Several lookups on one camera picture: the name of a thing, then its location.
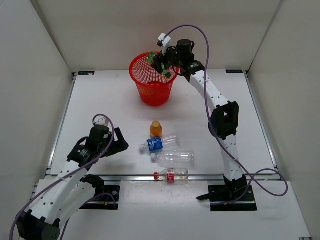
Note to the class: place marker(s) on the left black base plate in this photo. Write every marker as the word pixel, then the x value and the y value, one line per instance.
pixel 105 198

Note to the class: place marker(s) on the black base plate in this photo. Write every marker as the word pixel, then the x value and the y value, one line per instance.
pixel 222 200
pixel 105 198

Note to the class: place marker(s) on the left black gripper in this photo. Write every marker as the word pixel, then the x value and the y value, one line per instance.
pixel 118 146

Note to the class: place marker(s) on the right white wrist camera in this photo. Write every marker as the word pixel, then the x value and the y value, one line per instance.
pixel 164 41

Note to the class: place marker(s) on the clear plastic bottle white cap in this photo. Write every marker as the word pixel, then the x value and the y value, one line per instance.
pixel 174 159

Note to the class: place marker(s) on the red mesh plastic bin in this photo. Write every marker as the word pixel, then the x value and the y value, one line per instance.
pixel 154 89

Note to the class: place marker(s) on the orange juice bottle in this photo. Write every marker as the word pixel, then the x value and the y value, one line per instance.
pixel 155 129

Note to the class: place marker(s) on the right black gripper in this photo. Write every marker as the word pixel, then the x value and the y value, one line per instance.
pixel 157 64

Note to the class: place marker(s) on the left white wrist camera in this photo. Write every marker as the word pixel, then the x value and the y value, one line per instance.
pixel 100 121

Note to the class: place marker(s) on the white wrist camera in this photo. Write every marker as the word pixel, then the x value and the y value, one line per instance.
pixel 164 41
pixel 100 121

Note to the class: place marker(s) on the blue label clear bottle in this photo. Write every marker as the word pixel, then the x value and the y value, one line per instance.
pixel 156 144

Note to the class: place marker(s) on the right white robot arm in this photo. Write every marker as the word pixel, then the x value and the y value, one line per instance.
pixel 223 115

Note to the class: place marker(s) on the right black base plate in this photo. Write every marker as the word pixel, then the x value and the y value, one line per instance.
pixel 222 200

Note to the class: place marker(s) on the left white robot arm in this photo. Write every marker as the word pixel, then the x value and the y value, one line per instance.
pixel 72 188

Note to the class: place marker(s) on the clear bottle red label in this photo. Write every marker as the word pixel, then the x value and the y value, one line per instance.
pixel 172 175

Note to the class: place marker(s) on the green plastic bottle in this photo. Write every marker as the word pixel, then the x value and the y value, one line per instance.
pixel 157 62

